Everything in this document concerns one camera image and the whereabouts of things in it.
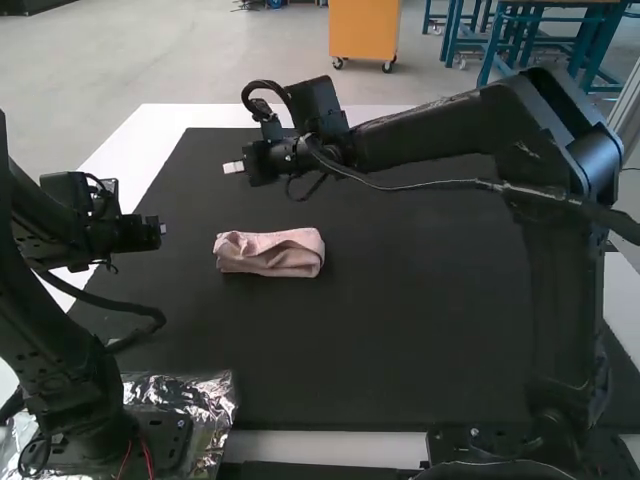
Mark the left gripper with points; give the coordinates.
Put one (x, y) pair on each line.
(130, 235)

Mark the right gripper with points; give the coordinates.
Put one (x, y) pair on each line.
(280, 157)

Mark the pale towel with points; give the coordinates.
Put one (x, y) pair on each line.
(270, 252)

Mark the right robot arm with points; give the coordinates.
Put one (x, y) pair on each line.
(550, 280)

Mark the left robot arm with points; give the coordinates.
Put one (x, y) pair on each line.
(35, 320)

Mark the silver foil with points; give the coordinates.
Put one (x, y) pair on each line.
(210, 400)

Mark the yellow wheeled cart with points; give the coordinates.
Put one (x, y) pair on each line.
(362, 27)

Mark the black mat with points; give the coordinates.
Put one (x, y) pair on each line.
(375, 325)

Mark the dark base panel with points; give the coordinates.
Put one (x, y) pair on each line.
(490, 450)

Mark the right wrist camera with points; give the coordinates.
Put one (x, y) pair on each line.
(271, 127)

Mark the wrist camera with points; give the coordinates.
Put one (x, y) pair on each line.
(104, 195)
(271, 127)

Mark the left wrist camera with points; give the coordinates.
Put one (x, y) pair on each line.
(104, 195)

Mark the blue metal frame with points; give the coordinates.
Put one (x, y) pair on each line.
(595, 35)
(452, 47)

